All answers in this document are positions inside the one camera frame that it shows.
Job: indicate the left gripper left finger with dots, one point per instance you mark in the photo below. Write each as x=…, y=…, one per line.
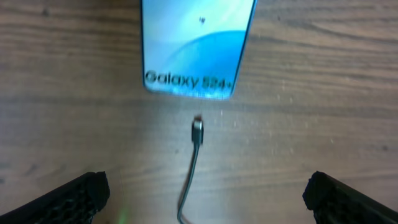
x=77, y=201

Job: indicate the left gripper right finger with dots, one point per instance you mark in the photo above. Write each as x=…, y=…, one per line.
x=333, y=202

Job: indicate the blue Galaxy smartphone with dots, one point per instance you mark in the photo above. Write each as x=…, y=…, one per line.
x=194, y=48

